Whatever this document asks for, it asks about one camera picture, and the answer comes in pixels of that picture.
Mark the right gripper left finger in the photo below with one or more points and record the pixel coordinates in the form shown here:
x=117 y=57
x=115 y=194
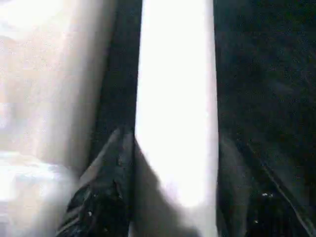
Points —
x=108 y=192

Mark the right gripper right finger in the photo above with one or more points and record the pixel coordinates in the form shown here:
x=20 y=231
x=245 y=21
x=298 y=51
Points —
x=242 y=197

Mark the white plastic table top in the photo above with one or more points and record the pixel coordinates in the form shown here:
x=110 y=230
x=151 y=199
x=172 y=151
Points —
x=49 y=74

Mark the white plastic table leg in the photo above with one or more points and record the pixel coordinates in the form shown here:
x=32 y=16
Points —
x=175 y=74

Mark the black mat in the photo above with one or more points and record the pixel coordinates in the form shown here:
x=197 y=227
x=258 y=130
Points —
x=266 y=74

